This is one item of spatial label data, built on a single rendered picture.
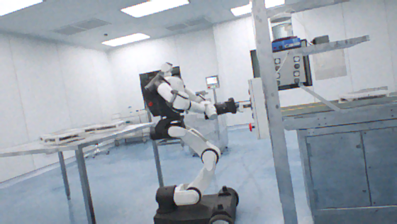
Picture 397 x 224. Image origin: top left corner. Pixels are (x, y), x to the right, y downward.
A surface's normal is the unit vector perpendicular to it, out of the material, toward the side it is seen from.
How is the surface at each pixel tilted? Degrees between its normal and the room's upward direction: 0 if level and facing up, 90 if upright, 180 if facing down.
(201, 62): 90
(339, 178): 91
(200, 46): 90
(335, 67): 90
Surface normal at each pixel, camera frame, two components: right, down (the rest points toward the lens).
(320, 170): -0.22, 0.09
